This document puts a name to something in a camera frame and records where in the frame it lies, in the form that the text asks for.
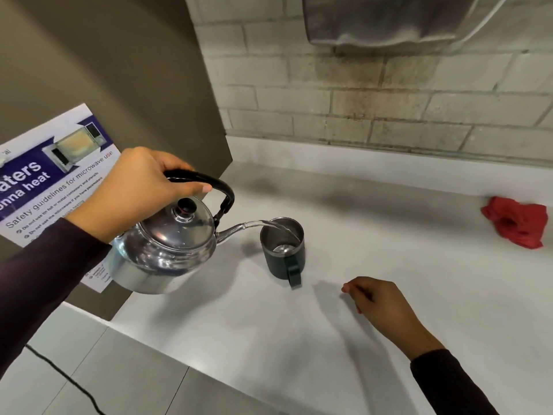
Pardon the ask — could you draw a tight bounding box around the silver metal kettle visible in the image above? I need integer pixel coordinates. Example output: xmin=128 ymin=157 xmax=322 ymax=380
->
xmin=104 ymin=169 xmax=281 ymax=295

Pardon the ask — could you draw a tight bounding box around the red cloth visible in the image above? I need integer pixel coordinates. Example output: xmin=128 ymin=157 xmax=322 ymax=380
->
xmin=481 ymin=196 xmax=549 ymax=250

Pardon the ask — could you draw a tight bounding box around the person's right hand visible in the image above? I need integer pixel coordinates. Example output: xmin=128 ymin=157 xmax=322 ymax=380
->
xmin=341 ymin=276 xmax=446 ymax=362

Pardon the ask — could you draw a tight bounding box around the person's left forearm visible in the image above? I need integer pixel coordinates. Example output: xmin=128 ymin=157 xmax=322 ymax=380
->
xmin=0 ymin=218 xmax=114 ymax=376

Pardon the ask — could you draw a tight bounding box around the microwave safety poster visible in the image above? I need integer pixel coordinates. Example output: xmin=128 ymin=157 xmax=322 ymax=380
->
xmin=0 ymin=103 xmax=120 ymax=294

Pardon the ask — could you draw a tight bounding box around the white cable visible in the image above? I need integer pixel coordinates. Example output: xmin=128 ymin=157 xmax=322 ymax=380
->
xmin=449 ymin=0 xmax=511 ymax=51

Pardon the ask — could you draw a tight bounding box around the dark green metal mug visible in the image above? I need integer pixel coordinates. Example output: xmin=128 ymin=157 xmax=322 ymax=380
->
xmin=260 ymin=217 xmax=306 ymax=288

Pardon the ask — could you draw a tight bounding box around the person's right forearm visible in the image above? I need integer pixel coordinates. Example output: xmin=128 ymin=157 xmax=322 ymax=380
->
xmin=410 ymin=348 xmax=502 ymax=415

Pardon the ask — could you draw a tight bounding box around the person's left hand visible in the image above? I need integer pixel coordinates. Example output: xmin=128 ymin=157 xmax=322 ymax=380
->
xmin=65 ymin=146 xmax=213 ymax=245

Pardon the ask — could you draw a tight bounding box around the black cable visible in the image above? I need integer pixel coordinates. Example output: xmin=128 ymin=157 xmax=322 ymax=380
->
xmin=25 ymin=344 xmax=107 ymax=415

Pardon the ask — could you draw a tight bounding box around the metal paper towel dispenser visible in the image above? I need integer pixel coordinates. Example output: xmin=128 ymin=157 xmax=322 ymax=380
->
xmin=301 ymin=0 xmax=479 ymax=56

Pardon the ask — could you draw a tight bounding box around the brown cabinet side panel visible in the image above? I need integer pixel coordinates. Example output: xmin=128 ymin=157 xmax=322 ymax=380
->
xmin=0 ymin=0 xmax=233 ymax=322

